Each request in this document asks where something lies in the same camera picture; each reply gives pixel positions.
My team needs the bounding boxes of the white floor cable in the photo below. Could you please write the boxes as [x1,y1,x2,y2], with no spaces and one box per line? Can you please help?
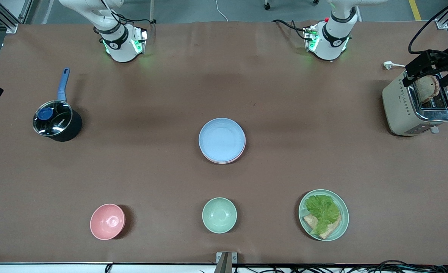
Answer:
[215,0,229,22]

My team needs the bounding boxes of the black arm base cable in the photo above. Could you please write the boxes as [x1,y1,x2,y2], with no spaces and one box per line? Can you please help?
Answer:
[273,19,309,40]
[94,0,157,26]

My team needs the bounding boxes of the green lettuce leaf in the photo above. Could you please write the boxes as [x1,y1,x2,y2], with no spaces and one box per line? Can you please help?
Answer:
[304,195,341,235]

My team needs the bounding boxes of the pink bowl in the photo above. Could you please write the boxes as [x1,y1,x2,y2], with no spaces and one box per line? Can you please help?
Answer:
[90,204,126,240]

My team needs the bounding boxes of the glass lid with blue knob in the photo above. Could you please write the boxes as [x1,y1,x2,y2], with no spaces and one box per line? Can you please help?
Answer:
[33,100,73,136]

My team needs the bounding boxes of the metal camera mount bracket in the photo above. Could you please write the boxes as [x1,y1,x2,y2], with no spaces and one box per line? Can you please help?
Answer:
[216,251,238,273]

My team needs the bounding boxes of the brown bread slice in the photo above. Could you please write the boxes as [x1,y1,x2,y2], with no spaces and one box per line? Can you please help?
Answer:
[303,213,342,240]

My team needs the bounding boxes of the tangled black cables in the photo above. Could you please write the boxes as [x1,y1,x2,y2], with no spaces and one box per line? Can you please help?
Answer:
[235,259,448,273]

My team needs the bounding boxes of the black left arm base cable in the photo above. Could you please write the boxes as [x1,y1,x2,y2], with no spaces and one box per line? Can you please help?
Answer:
[273,19,309,40]

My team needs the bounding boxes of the brown table cover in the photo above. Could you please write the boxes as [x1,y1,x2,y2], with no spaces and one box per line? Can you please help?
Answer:
[0,21,448,265]

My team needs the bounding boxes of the cream and chrome toaster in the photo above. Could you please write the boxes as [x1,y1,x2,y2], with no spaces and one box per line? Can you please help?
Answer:
[382,70,448,136]

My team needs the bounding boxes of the green plate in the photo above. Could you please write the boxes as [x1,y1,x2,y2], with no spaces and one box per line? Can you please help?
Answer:
[299,189,349,242]

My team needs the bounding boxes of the dark saucepan with blue handle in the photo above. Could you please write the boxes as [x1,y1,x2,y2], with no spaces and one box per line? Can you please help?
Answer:
[33,67,83,143]

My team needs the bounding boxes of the blue plate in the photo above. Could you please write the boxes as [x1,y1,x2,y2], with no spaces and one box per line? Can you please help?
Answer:
[199,118,246,162]

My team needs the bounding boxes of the pink plate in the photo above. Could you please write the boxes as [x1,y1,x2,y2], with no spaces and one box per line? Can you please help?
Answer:
[201,143,246,165]

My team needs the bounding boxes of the black right arm base cable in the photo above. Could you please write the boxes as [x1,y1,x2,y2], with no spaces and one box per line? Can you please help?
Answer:
[94,0,157,26]

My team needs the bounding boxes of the toasted bread slice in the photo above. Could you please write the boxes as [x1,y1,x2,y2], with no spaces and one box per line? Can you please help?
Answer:
[415,75,441,104]

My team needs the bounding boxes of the green bowl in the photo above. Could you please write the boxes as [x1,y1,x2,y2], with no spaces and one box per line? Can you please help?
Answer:
[202,197,237,234]

